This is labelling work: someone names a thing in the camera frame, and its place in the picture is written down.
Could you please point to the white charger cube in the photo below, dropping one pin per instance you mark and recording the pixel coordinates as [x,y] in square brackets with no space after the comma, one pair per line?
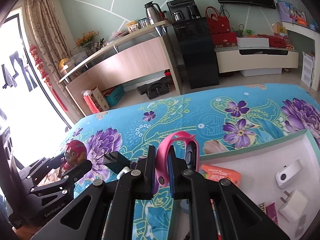
[293,205]

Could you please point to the cream TV console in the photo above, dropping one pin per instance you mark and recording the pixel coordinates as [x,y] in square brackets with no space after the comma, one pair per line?
[255,60]

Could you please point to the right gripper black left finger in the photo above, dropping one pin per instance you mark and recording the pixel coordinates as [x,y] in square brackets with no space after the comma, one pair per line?
[122,194]

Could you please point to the white small camera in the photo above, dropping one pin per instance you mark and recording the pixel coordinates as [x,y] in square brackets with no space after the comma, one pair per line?
[288,174]

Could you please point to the black power adapter plug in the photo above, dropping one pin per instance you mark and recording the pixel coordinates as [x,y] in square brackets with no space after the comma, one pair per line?
[115,161]

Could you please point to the teal cardboard box tray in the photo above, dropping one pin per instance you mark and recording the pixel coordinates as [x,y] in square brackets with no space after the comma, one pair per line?
[259,165]

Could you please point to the pink brown toy puppy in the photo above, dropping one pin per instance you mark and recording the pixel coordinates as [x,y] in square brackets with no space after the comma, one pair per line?
[75,153]

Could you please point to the steel thermos kettle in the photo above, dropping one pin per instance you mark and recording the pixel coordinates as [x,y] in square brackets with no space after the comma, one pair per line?
[152,11]

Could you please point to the red gift bag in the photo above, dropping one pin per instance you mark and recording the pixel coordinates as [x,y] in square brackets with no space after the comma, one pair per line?
[217,23]

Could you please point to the white hair claw clip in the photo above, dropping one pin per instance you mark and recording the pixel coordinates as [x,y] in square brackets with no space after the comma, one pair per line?
[124,171]

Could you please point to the gold patterned lighter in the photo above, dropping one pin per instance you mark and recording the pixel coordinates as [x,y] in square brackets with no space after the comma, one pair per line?
[262,207]

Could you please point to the red white paper bag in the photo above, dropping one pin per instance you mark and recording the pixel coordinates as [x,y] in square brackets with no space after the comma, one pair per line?
[95,100]

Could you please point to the floral blue table cloth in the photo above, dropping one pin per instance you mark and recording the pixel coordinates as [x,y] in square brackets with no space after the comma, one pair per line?
[196,124]

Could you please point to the black bag on floor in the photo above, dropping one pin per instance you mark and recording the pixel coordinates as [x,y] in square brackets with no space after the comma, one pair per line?
[156,88]

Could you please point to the beige patterned curtain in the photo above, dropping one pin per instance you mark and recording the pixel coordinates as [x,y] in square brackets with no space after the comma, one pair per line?
[52,45]

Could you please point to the black water dispenser cabinet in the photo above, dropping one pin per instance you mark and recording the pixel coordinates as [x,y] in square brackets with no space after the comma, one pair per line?
[196,45]

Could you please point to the red gift box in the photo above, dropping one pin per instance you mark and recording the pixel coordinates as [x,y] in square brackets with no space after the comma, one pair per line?
[224,39]

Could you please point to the purple lighter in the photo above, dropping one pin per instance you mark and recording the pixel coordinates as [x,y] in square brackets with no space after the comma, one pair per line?
[272,213]

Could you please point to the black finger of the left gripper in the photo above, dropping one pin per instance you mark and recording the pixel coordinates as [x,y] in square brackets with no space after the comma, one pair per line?
[39,169]

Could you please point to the yellow flower vase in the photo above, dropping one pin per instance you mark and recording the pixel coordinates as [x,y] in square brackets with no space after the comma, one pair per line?
[86,41]

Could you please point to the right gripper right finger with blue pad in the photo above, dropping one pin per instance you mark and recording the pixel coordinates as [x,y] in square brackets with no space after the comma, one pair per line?
[200,193]

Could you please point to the white flat box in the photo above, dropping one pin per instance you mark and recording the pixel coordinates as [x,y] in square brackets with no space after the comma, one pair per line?
[252,42]

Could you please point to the curved wooden shelf desk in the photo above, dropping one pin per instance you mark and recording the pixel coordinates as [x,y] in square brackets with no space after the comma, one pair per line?
[143,59]

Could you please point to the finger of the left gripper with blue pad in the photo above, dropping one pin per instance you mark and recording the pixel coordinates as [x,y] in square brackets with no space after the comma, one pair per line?
[66,182]

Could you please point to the teal storage box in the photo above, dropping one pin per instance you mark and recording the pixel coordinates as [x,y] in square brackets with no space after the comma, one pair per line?
[113,95]

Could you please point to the red hanging chinese ornament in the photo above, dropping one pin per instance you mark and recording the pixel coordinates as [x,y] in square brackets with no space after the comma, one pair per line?
[45,76]

